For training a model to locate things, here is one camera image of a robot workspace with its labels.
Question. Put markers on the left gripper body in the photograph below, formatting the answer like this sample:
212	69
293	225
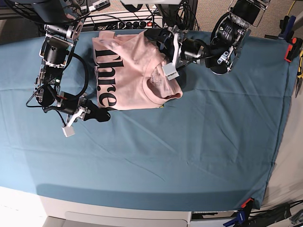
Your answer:
187	50

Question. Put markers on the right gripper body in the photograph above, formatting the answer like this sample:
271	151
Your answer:
71	107

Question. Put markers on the pink T-shirt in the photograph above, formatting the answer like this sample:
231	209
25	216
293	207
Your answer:
129	73

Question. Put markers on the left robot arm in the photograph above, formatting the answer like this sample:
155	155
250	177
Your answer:
226	41

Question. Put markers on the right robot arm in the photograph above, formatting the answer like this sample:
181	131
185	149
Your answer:
63	21

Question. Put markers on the white power strip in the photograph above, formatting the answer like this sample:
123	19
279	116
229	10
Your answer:
135	24

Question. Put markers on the teal table cloth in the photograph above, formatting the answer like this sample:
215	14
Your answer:
210	150

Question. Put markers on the blue black clamp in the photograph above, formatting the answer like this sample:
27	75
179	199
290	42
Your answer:
286	26

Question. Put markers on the orange black clamp upper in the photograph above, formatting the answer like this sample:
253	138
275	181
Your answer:
293	49

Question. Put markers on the orange blue clamp lower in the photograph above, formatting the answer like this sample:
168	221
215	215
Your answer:
242	214

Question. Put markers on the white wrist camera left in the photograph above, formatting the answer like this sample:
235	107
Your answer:
170	71

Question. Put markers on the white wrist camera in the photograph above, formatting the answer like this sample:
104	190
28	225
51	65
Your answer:
170	71
68	131

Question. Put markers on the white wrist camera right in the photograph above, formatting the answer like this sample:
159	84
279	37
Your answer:
68	131

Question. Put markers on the yellow handled pliers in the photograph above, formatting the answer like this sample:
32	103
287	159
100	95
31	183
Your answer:
299	80

